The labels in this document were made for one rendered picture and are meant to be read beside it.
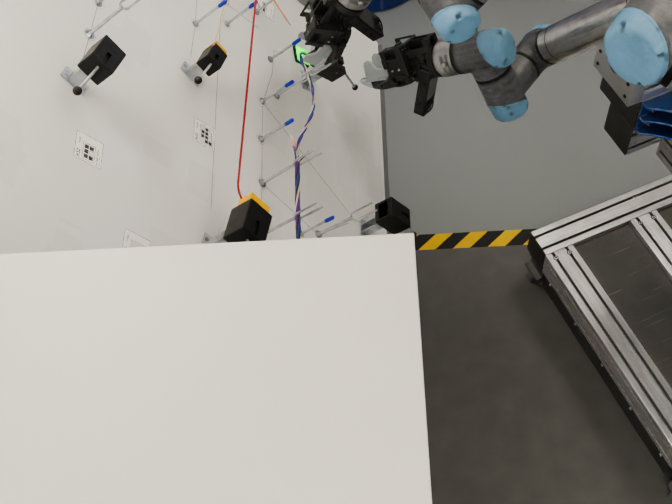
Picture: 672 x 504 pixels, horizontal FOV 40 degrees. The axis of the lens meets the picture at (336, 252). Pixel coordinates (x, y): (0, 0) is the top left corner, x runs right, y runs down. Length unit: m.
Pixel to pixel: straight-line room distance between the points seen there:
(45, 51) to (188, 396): 0.85
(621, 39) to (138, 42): 0.80
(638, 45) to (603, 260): 1.31
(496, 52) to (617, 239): 1.15
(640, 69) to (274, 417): 1.01
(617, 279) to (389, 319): 2.01
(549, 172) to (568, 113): 0.27
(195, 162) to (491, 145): 1.80
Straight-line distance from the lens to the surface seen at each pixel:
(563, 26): 1.85
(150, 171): 1.51
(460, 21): 1.61
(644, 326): 2.68
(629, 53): 1.56
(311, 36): 1.78
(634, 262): 2.77
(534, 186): 3.14
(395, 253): 0.78
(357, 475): 0.70
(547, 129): 3.30
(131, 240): 1.42
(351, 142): 2.01
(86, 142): 1.45
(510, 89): 1.85
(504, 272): 2.94
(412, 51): 1.89
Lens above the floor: 2.51
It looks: 57 degrees down
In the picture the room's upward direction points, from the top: 8 degrees counter-clockwise
